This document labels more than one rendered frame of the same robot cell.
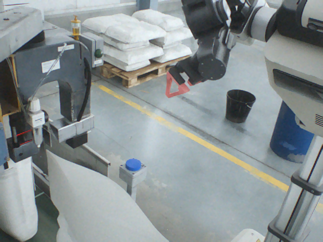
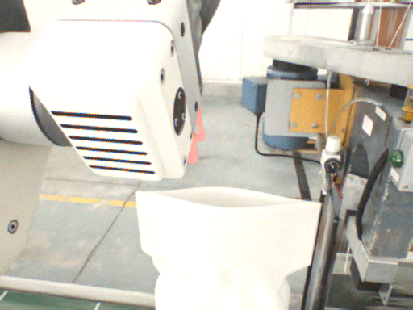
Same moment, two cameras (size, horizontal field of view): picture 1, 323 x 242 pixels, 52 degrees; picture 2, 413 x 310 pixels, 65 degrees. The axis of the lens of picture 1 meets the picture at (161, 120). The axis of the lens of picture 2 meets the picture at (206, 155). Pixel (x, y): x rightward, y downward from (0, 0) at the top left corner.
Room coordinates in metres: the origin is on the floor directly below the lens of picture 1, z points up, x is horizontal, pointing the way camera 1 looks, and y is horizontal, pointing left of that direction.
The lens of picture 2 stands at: (1.23, -0.27, 1.51)
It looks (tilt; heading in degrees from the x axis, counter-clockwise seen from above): 25 degrees down; 150
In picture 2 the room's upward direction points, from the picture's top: straight up
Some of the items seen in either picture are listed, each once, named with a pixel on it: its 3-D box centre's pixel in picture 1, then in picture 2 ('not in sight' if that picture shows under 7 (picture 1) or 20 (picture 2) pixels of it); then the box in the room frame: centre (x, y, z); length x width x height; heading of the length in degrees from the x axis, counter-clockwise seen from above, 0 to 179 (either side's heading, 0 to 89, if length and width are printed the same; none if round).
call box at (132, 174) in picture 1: (132, 172); not in sight; (0.99, 0.09, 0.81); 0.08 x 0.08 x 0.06; 52
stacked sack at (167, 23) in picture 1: (157, 19); not in sight; (4.38, 0.22, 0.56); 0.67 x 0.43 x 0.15; 52
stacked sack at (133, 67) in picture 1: (120, 56); not in sight; (3.82, 0.59, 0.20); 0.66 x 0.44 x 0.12; 52
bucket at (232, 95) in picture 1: (238, 106); not in sight; (3.00, -0.76, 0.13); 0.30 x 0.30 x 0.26
